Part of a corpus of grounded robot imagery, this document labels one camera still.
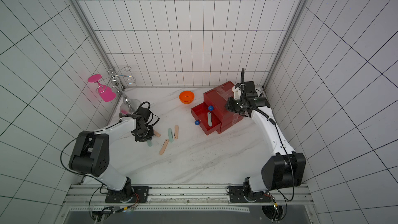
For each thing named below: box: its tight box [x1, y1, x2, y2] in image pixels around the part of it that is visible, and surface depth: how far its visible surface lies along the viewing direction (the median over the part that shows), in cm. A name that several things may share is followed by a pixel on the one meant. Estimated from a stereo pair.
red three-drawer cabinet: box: [190, 80, 244, 136], surface depth 89 cm
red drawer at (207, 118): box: [190, 101, 222, 136], surface depth 91 cm
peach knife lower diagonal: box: [159, 138, 169, 156], surface depth 91 cm
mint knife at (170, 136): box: [167, 128, 174, 143], surface depth 95 cm
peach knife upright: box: [174, 124, 179, 140], surface depth 97 cm
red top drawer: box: [203, 88, 240, 122], surface depth 87 cm
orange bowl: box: [178, 90, 195, 105], surface depth 112 cm
